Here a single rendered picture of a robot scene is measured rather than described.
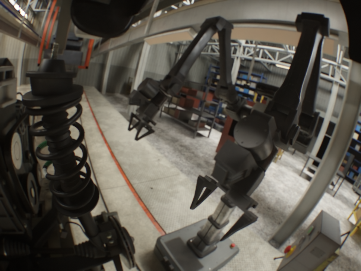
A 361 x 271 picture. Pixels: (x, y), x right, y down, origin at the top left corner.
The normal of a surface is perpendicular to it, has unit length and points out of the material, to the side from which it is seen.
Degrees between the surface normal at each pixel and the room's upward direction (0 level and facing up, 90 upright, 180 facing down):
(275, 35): 153
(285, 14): 90
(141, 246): 0
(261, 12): 90
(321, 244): 90
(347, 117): 90
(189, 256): 0
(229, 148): 60
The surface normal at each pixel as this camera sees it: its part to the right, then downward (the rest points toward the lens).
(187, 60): 0.51, 0.38
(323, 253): -0.76, 0.03
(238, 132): -0.58, -0.46
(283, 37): -0.56, 0.83
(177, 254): 0.24, -0.92
